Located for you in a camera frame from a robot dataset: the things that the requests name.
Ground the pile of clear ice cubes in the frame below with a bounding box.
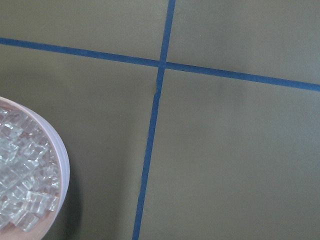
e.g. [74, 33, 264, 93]
[0, 107, 61, 232]

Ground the pink bowl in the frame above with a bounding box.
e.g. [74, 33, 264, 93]
[0, 97, 70, 240]

